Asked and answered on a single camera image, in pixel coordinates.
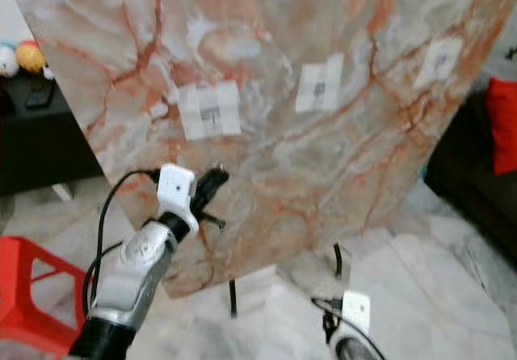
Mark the red cushion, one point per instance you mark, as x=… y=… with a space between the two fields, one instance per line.
x=502 y=126

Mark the orange round plush toy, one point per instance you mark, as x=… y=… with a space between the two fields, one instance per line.
x=30 y=57

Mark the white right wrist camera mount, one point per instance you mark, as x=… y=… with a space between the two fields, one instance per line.
x=356 y=311

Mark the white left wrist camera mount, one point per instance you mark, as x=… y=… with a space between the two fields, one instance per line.
x=176 y=192

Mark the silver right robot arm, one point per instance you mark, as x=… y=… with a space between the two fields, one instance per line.
x=354 y=350

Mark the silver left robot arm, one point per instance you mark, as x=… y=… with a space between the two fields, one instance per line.
x=129 y=271

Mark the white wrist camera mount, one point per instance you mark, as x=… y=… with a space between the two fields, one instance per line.
x=176 y=192
x=356 y=311

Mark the red plastic stool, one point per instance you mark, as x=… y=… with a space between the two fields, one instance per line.
x=32 y=295

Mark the marble pattern folding table top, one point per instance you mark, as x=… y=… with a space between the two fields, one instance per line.
x=291 y=174

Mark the white round plush toy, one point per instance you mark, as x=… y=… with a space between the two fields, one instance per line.
x=8 y=60

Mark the black metal table leg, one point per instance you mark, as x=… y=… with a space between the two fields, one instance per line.
x=338 y=259
x=233 y=299

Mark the small panda plush toy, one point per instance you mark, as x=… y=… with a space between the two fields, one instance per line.
x=46 y=71

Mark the clear taped wall hook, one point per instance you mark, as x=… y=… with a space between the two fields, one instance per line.
x=210 y=110
x=439 y=63
x=319 y=83

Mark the dark sofa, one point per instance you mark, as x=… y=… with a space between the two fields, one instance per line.
x=468 y=182

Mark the black low bench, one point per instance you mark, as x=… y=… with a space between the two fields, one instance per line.
x=40 y=150

